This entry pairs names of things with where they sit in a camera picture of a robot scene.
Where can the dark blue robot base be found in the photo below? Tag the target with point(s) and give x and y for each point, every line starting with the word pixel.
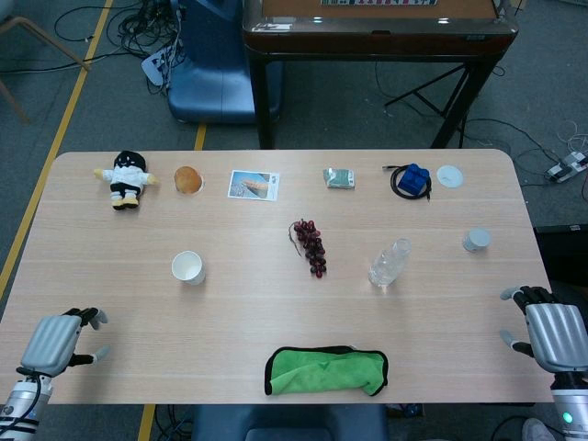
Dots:
pixel 285 422

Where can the green cloth with black edge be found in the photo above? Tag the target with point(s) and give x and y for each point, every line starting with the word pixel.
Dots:
pixel 321 374

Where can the photo postcard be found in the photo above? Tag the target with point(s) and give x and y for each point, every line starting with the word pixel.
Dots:
pixel 252 185

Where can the white paper cup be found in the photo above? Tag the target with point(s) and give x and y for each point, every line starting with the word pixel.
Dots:
pixel 188 268

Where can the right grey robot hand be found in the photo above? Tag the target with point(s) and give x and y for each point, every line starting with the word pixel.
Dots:
pixel 553 335

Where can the black box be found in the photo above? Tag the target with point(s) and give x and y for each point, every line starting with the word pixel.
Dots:
pixel 565 252

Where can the orange round bun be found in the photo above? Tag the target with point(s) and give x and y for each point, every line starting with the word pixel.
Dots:
pixel 187 179

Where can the clear plastic water bottle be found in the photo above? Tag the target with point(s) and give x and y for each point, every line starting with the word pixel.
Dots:
pixel 388 264

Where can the white power strip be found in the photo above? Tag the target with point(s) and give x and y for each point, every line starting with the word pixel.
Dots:
pixel 154 69

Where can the black and white plush doll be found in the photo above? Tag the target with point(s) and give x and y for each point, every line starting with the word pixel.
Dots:
pixel 125 179

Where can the small grey white cup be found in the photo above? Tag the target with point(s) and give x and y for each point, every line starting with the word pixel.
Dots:
pixel 477 240

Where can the brown mahjong table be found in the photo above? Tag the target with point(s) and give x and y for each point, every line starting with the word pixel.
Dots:
pixel 376 41

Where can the grey floor power strip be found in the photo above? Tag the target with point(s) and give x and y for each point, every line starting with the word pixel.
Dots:
pixel 565 167

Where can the grey shoe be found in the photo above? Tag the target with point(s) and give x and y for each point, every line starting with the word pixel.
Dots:
pixel 537 432

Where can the white round lid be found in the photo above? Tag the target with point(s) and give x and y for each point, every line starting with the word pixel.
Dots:
pixel 450 177

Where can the blue machine base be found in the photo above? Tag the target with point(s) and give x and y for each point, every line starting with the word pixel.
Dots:
pixel 211 69

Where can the red grape bunch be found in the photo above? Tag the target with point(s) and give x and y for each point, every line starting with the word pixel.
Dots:
pixel 312 250

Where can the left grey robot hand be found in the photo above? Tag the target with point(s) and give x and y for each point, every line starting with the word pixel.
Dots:
pixel 48 342

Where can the blue toy block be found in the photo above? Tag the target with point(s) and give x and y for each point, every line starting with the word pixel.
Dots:
pixel 413 179

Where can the black metal stand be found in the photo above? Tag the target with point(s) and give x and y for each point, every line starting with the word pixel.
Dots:
pixel 432 98

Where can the green tissue pack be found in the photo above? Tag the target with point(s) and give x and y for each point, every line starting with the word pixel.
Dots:
pixel 339 179

